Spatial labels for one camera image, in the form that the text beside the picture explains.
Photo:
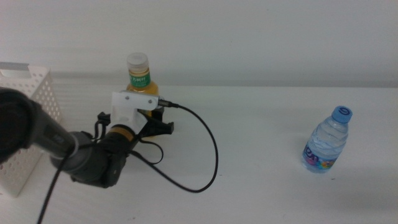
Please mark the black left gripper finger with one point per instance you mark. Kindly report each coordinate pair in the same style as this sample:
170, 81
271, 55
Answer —
158, 114

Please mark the yellow tea bottle green label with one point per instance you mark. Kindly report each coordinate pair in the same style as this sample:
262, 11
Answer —
140, 81

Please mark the small water bottle blue cap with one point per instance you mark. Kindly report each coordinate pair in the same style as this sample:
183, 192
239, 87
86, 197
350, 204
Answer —
326, 140

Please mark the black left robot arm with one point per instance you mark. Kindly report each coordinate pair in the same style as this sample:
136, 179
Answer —
46, 133

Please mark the white perforated plastic basket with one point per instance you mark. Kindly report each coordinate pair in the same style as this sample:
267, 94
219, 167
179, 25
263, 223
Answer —
40, 81

